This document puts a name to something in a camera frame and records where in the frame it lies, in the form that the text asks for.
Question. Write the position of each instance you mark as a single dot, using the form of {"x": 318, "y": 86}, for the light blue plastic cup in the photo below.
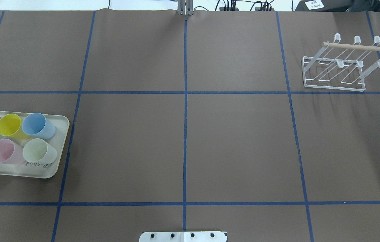
{"x": 37, "y": 125}

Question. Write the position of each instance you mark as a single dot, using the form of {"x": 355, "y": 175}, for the yellow plastic cup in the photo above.
{"x": 11, "y": 126}

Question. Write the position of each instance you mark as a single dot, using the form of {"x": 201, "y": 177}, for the pale green plastic cup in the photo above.
{"x": 39, "y": 151}

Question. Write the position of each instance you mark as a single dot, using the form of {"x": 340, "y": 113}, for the pink plastic cup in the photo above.
{"x": 10, "y": 152}

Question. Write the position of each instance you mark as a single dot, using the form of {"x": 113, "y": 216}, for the cream plastic tray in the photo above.
{"x": 38, "y": 170}

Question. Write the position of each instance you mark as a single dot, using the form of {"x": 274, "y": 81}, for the grey aluminium frame post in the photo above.
{"x": 185, "y": 7}

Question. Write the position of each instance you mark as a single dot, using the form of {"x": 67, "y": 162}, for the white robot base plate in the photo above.
{"x": 184, "y": 236}

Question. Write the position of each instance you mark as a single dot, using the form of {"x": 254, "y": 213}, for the white wire cup rack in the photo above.
{"x": 341, "y": 66}

